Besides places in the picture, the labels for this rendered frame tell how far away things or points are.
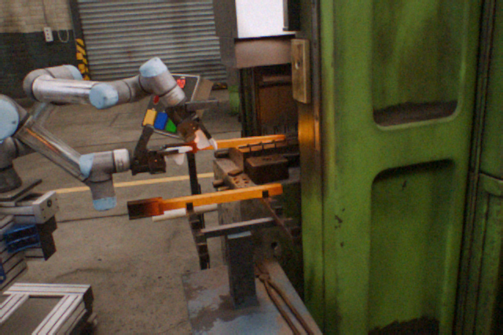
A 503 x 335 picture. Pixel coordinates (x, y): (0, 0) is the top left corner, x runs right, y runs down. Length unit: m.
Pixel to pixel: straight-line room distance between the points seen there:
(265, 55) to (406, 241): 0.73
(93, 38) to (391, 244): 8.69
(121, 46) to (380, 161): 8.58
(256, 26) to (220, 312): 0.83
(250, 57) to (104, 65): 8.31
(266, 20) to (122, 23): 8.23
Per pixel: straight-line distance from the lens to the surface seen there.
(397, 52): 1.28
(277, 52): 1.48
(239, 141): 1.55
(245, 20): 1.40
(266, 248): 1.49
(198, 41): 9.49
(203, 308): 1.24
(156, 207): 1.22
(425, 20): 1.32
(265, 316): 1.19
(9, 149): 2.05
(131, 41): 9.53
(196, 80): 1.94
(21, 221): 2.06
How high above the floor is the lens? 1.42
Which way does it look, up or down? 19 degrees down
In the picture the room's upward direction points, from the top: 4 degrees counter-clockwise
